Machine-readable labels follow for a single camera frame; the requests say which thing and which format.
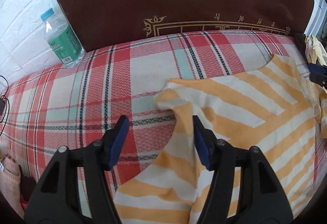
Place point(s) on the dark brown garment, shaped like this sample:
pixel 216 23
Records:
pixel 299 39

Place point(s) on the red plaid bed sheet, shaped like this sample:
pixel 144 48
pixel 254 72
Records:
pixel 74 107

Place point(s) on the orange white striped shirt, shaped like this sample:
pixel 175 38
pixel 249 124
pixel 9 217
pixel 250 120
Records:
pixel 272 107

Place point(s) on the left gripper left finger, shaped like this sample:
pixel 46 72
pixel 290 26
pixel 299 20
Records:
pixel 56 197

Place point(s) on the green label water bottle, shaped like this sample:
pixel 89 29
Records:
pixel 62 39

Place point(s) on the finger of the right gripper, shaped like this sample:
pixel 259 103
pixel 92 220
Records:
pixel 318 69
pixel 318 78

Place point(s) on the pale yellow cloth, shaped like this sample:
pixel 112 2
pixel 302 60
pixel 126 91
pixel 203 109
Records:
pixel 315 53

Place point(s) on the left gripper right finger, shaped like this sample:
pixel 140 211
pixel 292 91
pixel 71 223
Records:
pixel 261 198

